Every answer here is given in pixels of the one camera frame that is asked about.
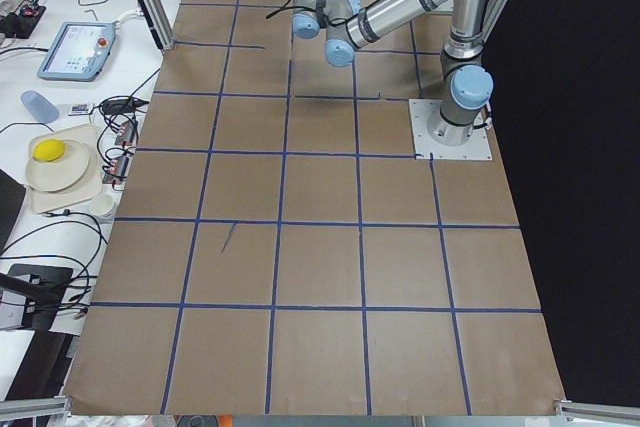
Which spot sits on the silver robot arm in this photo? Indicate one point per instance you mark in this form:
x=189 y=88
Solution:
x=349 y=26

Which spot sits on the near teach pendant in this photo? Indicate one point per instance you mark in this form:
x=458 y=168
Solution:
x=79 y=52

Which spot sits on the blue plastic cup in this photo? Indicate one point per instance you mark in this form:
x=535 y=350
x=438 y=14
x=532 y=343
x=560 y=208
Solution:
x=39 y=107

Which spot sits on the cream tray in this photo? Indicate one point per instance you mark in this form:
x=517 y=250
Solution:
x=89 y=185

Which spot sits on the yellow lemon toy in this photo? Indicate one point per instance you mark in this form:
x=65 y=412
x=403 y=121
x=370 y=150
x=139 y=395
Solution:
x=49 y=150

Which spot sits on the white paper cup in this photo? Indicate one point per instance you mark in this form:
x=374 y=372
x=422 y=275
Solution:
x=103 y=207

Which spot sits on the cream round plate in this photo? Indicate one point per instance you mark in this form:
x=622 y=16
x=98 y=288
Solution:
x=61 y=174

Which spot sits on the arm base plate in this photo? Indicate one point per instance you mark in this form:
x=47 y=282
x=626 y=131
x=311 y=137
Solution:
x=436 y=139

